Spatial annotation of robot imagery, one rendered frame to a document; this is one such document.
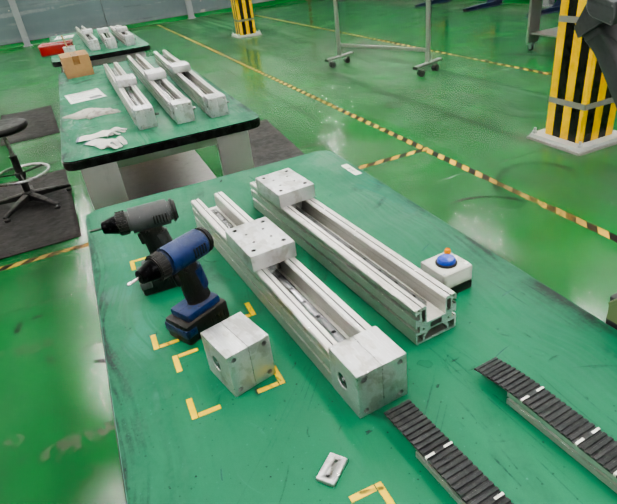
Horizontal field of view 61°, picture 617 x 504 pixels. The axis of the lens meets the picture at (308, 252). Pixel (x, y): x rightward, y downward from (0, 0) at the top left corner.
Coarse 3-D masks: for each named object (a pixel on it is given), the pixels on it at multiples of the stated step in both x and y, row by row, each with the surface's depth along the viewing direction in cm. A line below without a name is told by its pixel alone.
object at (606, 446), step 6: (606, 438) 76; (612, 438) 76; (600, 444) 75; (606, 444) 75; (612, 444) 75; (588, 450) 75; (594, 450) 74; (600, 450) 75; (606, 450) 74; (612, 450) 74; (594, 456) 74; (600, 456) 74
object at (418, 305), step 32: (256, 192) 160; (288, 224) 143; (320, 224) 138; (352, 224) 130; (320, 256) 130; (352, 256) 117; (384, 256) 116; (352, 288) 120; (384, 288) 106; (416, 288) 109; (448, 288) 103; (416, 320) 99; (448, 320) 104
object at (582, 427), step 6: (582, 420) 79; (588, 420) 79; (576, 426) 78; (582, 426) 78; (588, 426) 78; (594, 426) 78; (564, 432) 78; (570, 432) 77; (576, 432) 77; (582, 432) 77; (570, 438) 77; (576, 438) 77
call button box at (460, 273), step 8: (456, 256) 117; (424, 264) 116; (432, 264) 115; (456, 264) 114; (464, 264) 114; (432, 272) 114; (440, 272) 112; (448, 272) 112; (456, 272) 112; (464, 272) 113; (440, 280) 112; (448, 280) 112; (456, 280) 113; (464, 280) 114; (456, 288) 114; (464, 288) 115
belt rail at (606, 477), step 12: (516, 408) 86; (528, 408) 83; (528, 420) 84; (540, 420) 81; (552, 432) 81; (564, 444) 78; (576, 456) 77; (588, 456) 75; (588, 468) 75; (600, 468) 73; (612, 480) 73
